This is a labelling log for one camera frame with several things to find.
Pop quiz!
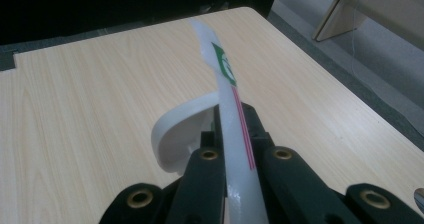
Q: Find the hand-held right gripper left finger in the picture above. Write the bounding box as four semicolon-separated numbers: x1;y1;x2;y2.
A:
199;104;224;150

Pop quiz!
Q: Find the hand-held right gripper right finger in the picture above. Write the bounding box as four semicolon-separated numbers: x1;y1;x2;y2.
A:
241;102;276;162

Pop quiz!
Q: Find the pink and white seasoning bag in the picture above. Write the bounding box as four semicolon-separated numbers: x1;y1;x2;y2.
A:
188;17;271;224

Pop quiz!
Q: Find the black curtain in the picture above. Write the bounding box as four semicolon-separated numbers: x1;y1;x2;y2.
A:
0;0;282;47

